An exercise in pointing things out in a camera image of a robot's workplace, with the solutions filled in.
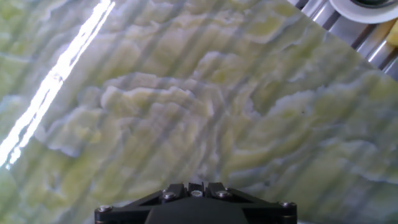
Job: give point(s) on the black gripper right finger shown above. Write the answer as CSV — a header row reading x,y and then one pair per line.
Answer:
x,y
267,213

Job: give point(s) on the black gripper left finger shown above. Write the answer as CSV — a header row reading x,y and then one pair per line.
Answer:
x,y
124,211

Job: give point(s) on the green marble pattern mat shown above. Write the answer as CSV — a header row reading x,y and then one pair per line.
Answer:
x,y
186,109

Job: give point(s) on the yellow sponge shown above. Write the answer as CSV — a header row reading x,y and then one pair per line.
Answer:
x,y
393,34

